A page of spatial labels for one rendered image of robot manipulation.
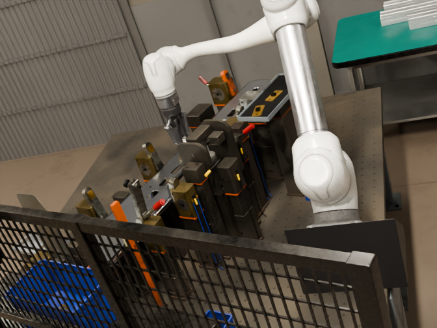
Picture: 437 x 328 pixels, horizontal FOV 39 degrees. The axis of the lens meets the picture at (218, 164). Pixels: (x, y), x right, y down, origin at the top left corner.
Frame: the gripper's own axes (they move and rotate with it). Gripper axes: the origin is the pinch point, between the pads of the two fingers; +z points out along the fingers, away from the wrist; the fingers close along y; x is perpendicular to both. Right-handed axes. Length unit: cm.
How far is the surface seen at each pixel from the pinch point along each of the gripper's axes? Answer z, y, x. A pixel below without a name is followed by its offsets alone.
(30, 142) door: 91, 134, 310
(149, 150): -2.8, -7.2, 12.8
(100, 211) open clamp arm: 3.2, -41.5, 14.3
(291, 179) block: 25.9, 18.4, -33.5
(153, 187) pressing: 4.6, -22.1, 2.6
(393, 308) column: 43, -26, -89
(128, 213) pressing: 4.6, -38.6, 2.7
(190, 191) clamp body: -1.3, -29.3, -23.0
